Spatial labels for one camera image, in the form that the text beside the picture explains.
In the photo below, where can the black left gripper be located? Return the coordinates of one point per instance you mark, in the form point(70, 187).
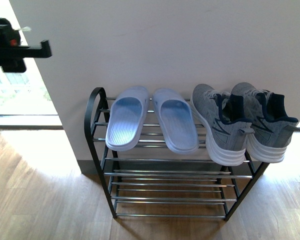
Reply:
point(12, 53)

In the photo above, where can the light blue slide sandal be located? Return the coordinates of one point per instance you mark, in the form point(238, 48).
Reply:
point(127, 115)
point(176, 121)

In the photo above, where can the grey sneaker navy lining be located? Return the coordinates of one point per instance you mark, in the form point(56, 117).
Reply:
point(273, 128)

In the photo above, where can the black metal shoe rack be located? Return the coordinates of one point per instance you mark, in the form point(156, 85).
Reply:
point(151, 181)

